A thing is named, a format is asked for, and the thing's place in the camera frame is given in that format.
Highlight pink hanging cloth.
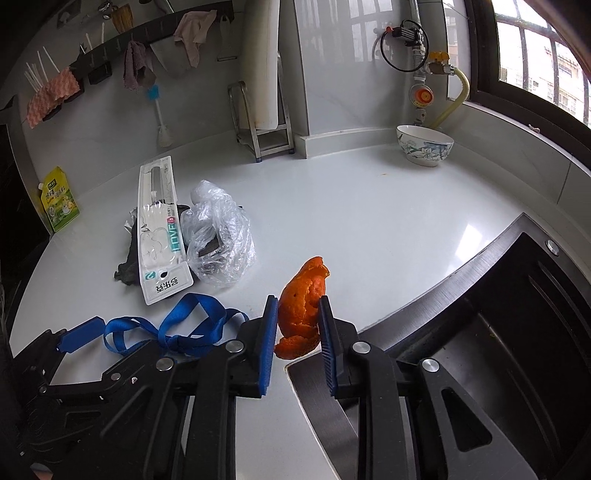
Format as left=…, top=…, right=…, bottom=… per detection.
left=173, top=10, right=218, bottom=68

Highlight gas regulator with orange dial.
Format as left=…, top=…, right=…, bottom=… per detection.
left=409, top=51, right=451, bottom=125

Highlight yellow gas hose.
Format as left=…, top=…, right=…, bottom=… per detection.
left=427, top=65, right=471, bottom=130

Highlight dark window frame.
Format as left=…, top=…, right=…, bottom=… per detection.
left=464, top=0, right=591, bottom=134

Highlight white plastic sticks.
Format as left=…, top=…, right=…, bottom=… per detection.
left=25, top=21, right=105, bottom=90

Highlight black wall hook rail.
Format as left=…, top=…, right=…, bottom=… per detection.
left=41, top=0, right=234, bottom=121

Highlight green and yellow pouch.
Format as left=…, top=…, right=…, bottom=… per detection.
left=37, top=166, right=80, bottom=233

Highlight white toothbrush package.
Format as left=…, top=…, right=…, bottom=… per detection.
left=137, top=156, right=194, bottom=306

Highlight black cable loop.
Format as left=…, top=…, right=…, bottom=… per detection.
left=379, top=19, right=423, bottom=73

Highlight white patterned bowl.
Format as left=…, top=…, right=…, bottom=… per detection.
left=396, top=124, right=455, bottom=168

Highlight blue lanyard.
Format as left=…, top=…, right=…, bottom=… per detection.
left=104, top=293, right=250, bottom=357

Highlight clear plastic bag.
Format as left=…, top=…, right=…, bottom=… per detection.
left=181, top=180, right=257, bottom=289

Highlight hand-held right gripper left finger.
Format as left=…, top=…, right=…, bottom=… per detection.
left=99, top=295, right=280, bottom=480

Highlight metal board rack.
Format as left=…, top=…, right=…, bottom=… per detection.
left=228, top=51, right=295, bottom=162

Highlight pink wavy sponge cloth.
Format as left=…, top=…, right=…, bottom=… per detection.
left=25, top=67, right=80, bottom=129

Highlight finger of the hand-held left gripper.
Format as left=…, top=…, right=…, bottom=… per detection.
left=39, top=340, right=160, bottom=400
left=14, top=318, right=106, bottom=370

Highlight orange peel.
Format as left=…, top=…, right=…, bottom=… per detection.
left=274, top=257, right=331, bottom=361

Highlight purple hanging cloth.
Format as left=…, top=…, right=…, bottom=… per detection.
left=122, top=41, right=155, bottom=93

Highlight black kitchen sink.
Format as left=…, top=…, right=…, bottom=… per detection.
left=284, top=212, right=591, bottom=480

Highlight blue and white bottle brush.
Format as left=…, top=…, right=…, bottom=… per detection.
left=147, top=85, right=172, bottom=147

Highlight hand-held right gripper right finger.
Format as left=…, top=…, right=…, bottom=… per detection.
left=318, top=295, right=541, bottom=480

